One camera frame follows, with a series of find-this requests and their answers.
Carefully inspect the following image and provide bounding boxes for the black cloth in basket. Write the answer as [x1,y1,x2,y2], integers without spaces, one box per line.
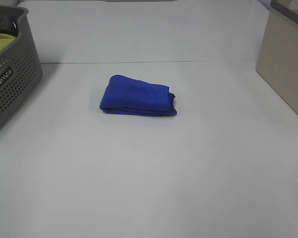
[0,16,18,37]

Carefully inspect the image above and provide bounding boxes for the beige storage bin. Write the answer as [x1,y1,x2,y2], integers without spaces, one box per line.
[256,0,298,115]

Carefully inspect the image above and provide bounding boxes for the grey perforated laundry basket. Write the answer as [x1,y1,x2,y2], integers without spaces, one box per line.
[0,5,43,130]

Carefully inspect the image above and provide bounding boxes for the blue towel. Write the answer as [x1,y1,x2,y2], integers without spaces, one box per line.
[100,75,177,117]

